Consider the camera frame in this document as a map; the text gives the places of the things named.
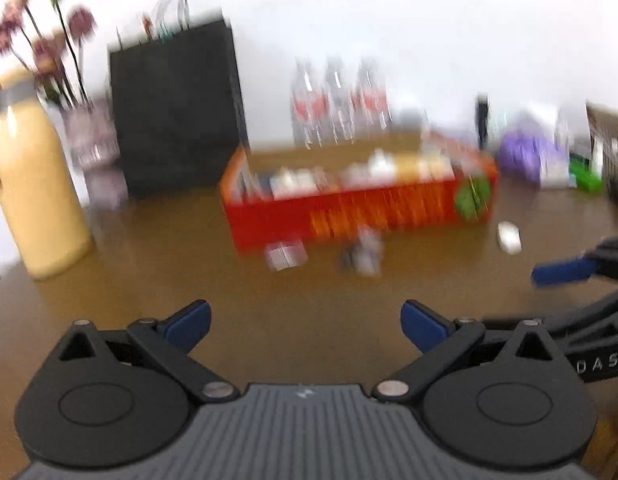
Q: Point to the black paper bag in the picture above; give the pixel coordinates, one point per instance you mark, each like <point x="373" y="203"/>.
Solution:
<point x="176" y="110"/>

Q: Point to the orange cardboard box container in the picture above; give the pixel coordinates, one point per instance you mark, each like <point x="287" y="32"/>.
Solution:
<point x="359" y="215"/>

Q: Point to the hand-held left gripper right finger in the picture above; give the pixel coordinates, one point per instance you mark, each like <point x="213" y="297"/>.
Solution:
<point x="424" y="327"/>

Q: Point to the yellow thermos jug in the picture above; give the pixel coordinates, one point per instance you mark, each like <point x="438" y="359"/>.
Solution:
<point x="39" y="185"/>

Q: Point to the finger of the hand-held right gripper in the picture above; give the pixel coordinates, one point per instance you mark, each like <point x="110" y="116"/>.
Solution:
<point x="561" y="270"/>
<point x="589" y="316"/>

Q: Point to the clear water bottle red label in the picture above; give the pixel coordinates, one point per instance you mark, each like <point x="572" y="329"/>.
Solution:
<point x="339" y="102"/>
<point x="373" y="100"/>
<point x="307" y="105"/>

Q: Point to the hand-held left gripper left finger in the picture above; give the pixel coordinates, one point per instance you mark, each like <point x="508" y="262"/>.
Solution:
<point x="189" y="325"/>

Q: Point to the small black bottle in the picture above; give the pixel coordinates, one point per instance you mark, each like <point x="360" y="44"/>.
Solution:
<point x="483" y="120"/>

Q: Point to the small grey purple item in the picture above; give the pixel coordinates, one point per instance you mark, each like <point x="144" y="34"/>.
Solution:
<point x="366" y="255"/>

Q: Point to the small white case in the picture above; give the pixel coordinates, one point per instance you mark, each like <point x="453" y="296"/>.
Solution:
<point x="509" y="237"/>

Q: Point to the dried pink flowers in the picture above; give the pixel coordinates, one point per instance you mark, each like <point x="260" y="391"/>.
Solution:
<point x="44" y="50"/>

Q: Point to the dark storage basket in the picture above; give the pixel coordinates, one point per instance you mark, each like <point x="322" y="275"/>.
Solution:
<point x="611" y="155"/>

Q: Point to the purple plastic packet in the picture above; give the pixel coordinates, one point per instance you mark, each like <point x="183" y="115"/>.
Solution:
<point x="529" y="157"/>

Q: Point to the patterned flower vase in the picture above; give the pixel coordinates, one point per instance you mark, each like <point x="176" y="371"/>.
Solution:
<point x="96" y="150"/>

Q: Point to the green plastic item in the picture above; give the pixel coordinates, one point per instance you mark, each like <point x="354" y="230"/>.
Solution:
<point x="586" y="177"/>

